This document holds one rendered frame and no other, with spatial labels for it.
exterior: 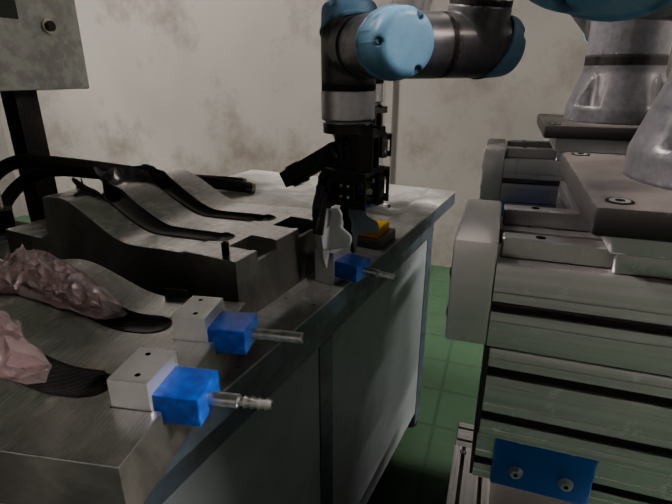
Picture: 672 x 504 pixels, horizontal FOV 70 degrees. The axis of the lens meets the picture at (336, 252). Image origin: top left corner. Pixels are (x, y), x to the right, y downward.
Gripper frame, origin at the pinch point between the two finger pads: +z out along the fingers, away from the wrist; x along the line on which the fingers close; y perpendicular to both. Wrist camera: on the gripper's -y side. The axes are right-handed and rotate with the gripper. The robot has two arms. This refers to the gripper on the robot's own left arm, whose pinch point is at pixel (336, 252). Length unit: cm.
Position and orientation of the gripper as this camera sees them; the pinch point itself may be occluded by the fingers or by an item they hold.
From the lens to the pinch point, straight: 75.9
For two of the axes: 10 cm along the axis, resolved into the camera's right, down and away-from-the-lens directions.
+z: 0.0, 9.4, 3.5
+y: 8.3, 2.0, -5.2
